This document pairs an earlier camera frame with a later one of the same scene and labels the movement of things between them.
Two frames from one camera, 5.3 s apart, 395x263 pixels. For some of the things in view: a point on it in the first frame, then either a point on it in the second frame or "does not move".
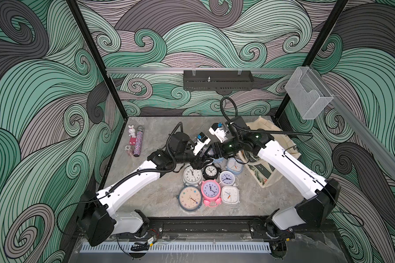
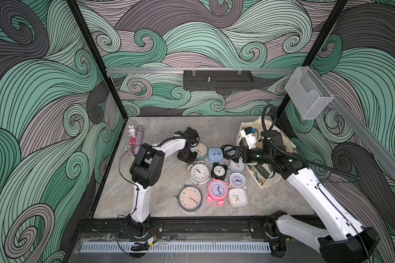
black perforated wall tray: (218, 80) does not move
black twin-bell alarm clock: (210, 172) to (219, 171)
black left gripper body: (186, 156) to (187, 157)
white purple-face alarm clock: (227, 178) to (237, 180)
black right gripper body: (229, 146) to (255, 155)
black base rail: (244, 228) does not move
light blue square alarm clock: (234, 165) does not move
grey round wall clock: (190, 198) does not move
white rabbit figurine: (131, 131) does not move
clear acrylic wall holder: (308, 93) does not move
